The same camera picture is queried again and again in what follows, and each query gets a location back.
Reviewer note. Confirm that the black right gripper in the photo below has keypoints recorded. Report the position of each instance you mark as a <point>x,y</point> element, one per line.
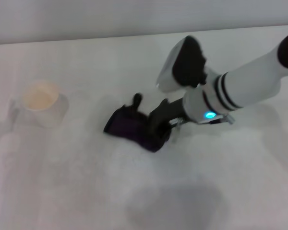
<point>168,110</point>

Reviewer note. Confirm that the dark purple rag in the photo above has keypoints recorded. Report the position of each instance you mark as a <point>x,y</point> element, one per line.
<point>129,124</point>

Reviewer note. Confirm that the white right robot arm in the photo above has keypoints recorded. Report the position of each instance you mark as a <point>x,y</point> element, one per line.
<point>249,81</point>

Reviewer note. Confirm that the white paper cup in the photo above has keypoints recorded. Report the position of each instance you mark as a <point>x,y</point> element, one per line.
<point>44,105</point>

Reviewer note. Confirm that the black white wrist camera housing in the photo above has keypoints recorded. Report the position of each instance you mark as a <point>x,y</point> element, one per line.
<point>184,67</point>

